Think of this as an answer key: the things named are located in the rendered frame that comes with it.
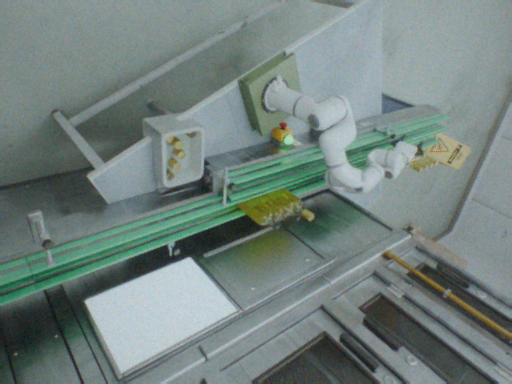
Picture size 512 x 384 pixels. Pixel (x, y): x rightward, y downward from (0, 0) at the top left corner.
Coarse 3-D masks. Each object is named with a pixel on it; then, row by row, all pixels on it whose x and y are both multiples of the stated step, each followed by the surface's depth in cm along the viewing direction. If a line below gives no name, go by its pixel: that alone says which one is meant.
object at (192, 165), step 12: (180, 132) 136; (168, 144) 144; (192, 144) 150; (168, 156) 147; (192, 156) 152; (168, 168) 149; (180, 168) 153; (192, 168) 155; (180, 180) 148; (192, 180) 150
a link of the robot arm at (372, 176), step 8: (368, 168) 167; (328, 176) 159; (368, 176) 162; (376, 176) 164; (328, 184) 161; (368, 184) 160; (376, 184) 165; (352, 192) 166; (360, 192) 163; (368, 192) 163
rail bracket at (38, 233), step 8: (32, 216) 115; (40, 216) 116; (32, 224) 115; (40, 224) 107; (32, 232) 117; (40, 232) 109; (32, 240) 120; (40, 240) 108; (48, 240) 106; (48, 248) 106; (48, 256) 113; (48, 264) 114
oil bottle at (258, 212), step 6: (252, 198) 159; (240, 204) 160; (246, 204) 157; (252, 204) 156; (258, 204) 156; (246, 210) 158; (252, 210) 154; (258, 210) 152; (264, 210) 153; (270, 210) 153; (252, 216) 155; (258, 216) 152; (264, 216) 150; (270, 216) 152; (258, 222) 153; (264, 222) 151
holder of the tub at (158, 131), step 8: (184, 120) 146; (192, 120) 146; (152, 128) 138; (160, 128) 137; (168, 128) 138; (176, 128) 138; (184, 128) 139; (152, 136) 140; (160, 136) 134; (152, 144) 142; (160, 144) 136; (160, 152) 138; (160, 160) 140; (160, 168) 142; (160, 176) 144; (160, 184) 146; (184, 184) 157; (192, 184) 158; (160, 192) 151; (168, 192) 151
